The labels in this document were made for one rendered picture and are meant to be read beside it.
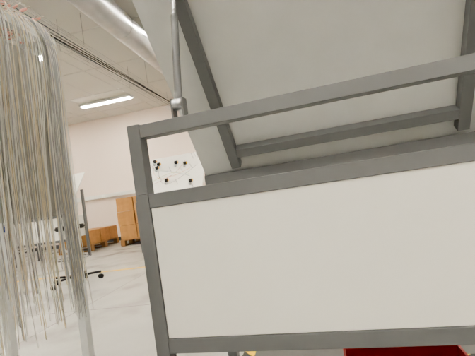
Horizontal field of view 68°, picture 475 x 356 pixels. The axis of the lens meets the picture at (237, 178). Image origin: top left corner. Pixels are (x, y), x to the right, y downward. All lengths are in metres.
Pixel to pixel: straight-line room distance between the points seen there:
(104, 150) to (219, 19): 8.93
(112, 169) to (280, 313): 9.12
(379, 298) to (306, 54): 0.81
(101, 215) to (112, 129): 2.32
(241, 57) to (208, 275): 0.75
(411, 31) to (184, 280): 1.03
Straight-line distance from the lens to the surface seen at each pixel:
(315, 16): 1.26
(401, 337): 0.96
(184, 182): 6.14
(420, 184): 0.90
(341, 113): 1.40
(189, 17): 1.24
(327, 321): 0.95
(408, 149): 1.50
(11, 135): 1.23
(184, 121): 0.97
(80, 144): 10.46
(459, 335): 0.98
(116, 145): 9.88
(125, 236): 8.07
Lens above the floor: 0.77
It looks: 3 degrees up
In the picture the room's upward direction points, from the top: 8 degrees counter-clockwise
